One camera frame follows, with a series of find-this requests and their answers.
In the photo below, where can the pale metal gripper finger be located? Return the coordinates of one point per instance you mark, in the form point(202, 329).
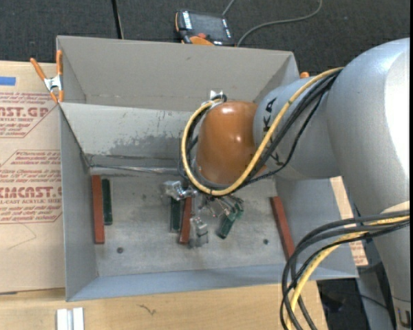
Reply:
point(199, 232)
point(177, 190)

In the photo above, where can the red-brown flat block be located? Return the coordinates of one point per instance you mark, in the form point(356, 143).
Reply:
point(97, 211)
point(185, 223)
point(282, 225)

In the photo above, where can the dark green flat block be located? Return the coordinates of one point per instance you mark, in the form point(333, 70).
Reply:
point(107, 201)
point(175, 217)

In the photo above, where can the grey metal bin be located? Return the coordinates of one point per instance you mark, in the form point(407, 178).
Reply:
point(141, 74)

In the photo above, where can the brown cardboard board, red print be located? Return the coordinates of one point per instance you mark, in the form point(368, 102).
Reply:
point(27, 246)

